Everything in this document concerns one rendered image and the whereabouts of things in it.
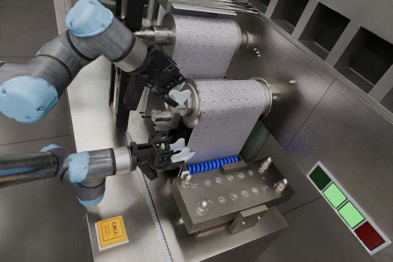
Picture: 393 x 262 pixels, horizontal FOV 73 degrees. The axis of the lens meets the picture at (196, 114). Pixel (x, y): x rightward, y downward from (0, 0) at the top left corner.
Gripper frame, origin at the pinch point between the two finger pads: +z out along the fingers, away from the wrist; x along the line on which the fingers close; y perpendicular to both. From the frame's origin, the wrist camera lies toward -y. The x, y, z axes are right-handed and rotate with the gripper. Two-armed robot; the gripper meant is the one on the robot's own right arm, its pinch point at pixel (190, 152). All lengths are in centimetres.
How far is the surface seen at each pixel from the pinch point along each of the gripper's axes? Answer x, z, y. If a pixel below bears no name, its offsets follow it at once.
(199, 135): -0.3, 0.8, 8.3
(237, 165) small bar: -5.4, 17.1, -4.2
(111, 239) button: -12.9, -26.0, -16.6
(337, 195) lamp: -30.5, 29.9, 10.5
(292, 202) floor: 13, 131, -109
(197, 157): -0.2, 3.4, -2.6
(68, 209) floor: 53, -35, -109
